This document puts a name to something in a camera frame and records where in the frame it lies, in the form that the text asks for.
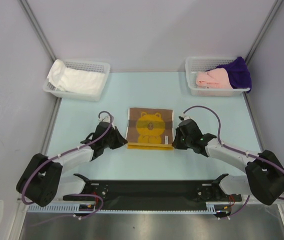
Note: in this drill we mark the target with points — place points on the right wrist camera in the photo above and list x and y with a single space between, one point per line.
184 117

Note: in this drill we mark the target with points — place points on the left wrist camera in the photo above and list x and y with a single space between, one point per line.
106 119

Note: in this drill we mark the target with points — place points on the left aluminium corner post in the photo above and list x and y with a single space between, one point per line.
29 13

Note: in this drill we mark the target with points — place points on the purple towel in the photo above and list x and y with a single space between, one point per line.
238 74

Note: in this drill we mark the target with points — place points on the white towel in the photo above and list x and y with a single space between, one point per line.
67 79

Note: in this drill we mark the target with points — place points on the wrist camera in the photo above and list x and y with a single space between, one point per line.
184 117
106 119

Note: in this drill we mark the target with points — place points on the empty white plastic basket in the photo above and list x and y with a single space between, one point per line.
80 64

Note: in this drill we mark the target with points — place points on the right aluminium corner post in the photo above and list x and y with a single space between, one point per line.
277 5

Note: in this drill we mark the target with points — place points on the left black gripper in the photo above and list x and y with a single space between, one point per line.
119 140

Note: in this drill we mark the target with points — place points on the pink towel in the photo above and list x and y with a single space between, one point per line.
213 79

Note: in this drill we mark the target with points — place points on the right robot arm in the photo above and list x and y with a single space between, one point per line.
264 174

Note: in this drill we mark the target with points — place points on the yellow patterned towel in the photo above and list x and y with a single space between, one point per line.
150 129

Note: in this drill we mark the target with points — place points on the aluminium corner post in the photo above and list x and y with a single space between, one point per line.
277 5
29 13

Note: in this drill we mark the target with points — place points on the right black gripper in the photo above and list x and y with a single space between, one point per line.
182 138

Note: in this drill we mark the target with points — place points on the grey cable duct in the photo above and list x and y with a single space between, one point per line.
87 208

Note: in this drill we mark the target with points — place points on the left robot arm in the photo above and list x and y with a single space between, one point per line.
40 182

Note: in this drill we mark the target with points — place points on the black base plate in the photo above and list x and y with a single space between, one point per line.
153 192

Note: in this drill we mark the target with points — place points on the white basket with towels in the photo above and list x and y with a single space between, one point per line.
193 65

